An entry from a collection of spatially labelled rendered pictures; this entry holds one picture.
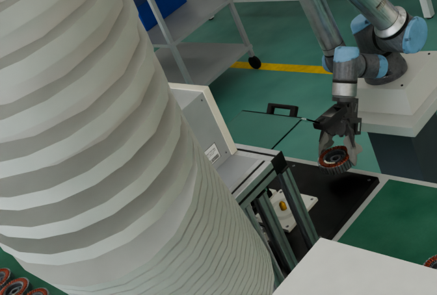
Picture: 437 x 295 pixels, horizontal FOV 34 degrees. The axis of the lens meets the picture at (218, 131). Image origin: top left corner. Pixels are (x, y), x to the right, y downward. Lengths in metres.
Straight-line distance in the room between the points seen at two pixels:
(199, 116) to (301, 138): 2.25
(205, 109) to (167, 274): 1.29
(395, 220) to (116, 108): 1.69
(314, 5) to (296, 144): 1.81
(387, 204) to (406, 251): 0.21
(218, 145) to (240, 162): 0.07
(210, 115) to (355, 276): 0.71
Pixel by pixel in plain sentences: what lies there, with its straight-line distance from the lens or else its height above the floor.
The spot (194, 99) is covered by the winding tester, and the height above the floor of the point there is 1.31.
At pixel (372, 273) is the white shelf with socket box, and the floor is 1.20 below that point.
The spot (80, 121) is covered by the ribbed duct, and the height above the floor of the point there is 1.90.
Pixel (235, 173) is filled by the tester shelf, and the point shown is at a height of 1.11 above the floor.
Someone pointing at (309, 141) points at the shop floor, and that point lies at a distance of 3.97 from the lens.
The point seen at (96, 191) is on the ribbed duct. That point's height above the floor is 1.85.
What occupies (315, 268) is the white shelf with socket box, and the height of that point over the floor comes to 1.20.
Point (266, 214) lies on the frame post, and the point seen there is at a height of 0.99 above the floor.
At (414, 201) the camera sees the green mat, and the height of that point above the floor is 0.75.
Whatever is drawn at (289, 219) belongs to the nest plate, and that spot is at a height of 0.78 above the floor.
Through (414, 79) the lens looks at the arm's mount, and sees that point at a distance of 2.48.
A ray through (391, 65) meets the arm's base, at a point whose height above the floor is 0.90.
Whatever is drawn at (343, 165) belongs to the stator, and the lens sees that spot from 2.20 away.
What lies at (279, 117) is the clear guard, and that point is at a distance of 2.08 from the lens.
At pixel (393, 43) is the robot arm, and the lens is 2.34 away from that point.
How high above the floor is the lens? 2.06
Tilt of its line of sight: 28 degrees down
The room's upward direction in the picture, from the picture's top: 25 degrees counter-clockwise
